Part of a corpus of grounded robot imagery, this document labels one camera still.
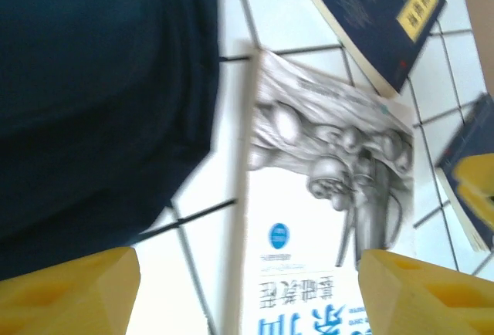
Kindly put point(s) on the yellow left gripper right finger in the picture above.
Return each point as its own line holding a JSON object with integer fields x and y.
{"x": 424, "y": 304}

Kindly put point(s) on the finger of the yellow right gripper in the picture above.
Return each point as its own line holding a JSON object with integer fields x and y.
{"x": 478, "y": 180}

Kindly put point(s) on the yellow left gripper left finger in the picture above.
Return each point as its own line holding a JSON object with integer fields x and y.
{"x": 65, "y": 300}

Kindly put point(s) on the white sketch drawing book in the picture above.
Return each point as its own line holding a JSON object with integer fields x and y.
{"x": 293, "y": 204}

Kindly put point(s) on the navy blue backpack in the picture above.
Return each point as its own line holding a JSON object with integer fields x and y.
{"x": 96, "y": 99}

